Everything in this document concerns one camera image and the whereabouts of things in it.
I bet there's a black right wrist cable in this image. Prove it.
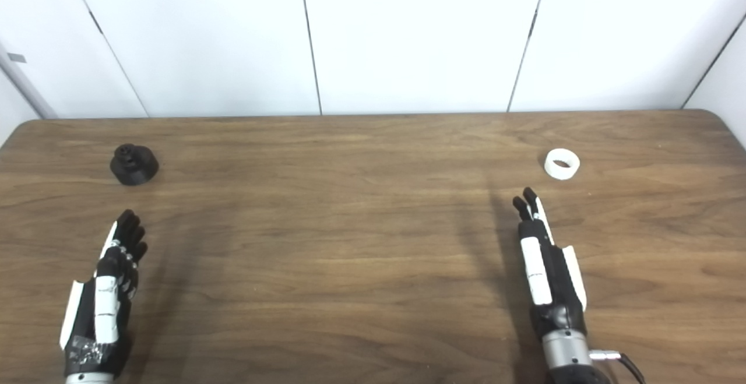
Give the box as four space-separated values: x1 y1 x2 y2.
589 350 645 384

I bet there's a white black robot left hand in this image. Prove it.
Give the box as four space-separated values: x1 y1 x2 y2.
59 209 148 378

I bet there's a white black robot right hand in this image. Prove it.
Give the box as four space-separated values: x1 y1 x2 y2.
513 187 588 338

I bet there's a white plastic ring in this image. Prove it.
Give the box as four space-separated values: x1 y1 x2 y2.
544 148 581 181

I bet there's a round black plastic part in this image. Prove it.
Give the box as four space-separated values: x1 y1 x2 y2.
110 144 160 186

